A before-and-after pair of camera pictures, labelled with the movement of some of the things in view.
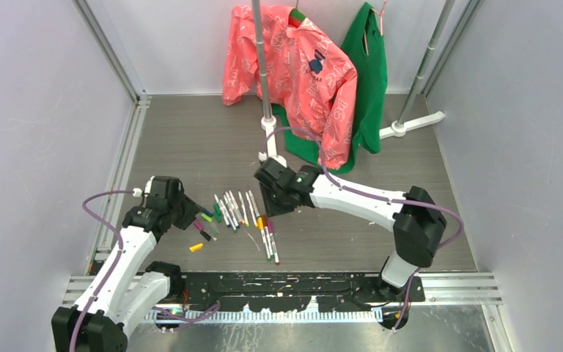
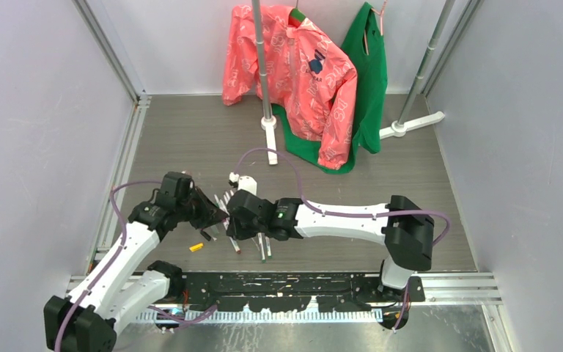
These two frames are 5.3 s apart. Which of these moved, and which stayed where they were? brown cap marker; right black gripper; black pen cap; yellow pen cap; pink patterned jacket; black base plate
Moved: brown cap marker; right black gripper
Stayed: black pen cap; yellow pen cap; black base plate; pink patterned jacket
